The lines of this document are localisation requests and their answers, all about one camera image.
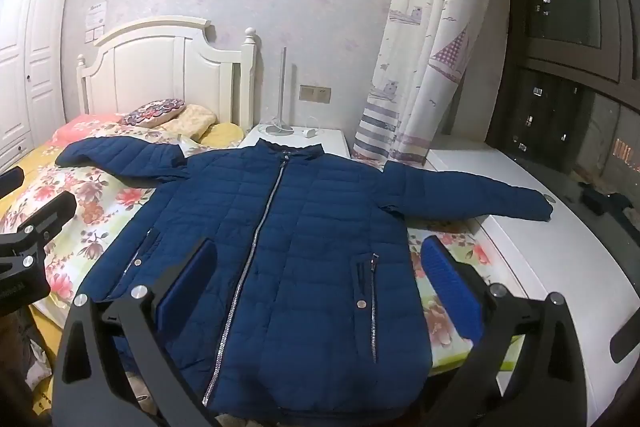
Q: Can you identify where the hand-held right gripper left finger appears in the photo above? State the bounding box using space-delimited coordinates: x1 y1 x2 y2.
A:
50 237 218 427

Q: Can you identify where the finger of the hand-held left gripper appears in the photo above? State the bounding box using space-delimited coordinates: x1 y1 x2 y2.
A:
0 168 26 198
0 191 78 260

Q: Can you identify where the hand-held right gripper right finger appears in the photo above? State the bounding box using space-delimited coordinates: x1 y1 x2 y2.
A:
421 234 591 427

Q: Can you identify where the blue puffer jacket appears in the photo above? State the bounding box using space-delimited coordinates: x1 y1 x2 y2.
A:
54 138 555 419

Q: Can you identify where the dark cloth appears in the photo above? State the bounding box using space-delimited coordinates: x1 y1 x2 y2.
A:
0 304 66 427

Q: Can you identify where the pink floral pillow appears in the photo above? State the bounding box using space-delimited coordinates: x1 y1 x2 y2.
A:
52 113 128 144

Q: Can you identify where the white windowsill cabinet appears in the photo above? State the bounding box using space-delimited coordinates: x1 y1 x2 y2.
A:
422 144 640 427

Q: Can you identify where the white wardrobe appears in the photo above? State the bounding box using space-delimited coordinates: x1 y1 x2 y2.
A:
0 0 76 172

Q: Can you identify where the purple patterned pillow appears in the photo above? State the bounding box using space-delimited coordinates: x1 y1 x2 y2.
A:
120 99 188 128

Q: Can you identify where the yellow pillow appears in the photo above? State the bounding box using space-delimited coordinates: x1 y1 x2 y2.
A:
200 122 246 148

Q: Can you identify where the cream floral pillow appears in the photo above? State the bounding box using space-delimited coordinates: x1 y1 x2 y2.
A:
160 104 218 138

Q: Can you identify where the white nightstand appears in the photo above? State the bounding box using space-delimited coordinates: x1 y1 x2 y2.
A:
240 124 351 158

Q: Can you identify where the white paper notice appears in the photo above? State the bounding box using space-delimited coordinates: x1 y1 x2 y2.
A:
85 0 109 30

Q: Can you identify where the white wooden headboard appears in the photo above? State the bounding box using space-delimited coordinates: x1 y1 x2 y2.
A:
76 17 258 130

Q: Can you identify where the slim silver lamp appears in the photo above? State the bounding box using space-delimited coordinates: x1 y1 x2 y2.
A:
265 48 296 135

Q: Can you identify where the sailboat print curtain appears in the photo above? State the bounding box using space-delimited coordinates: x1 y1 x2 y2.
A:
352 0 503 168

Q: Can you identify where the dark window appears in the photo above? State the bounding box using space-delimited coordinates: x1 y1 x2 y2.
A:
487 0 640 192

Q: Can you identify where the beige wall socket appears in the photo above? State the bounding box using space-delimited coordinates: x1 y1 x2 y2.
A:
299 84 332 102

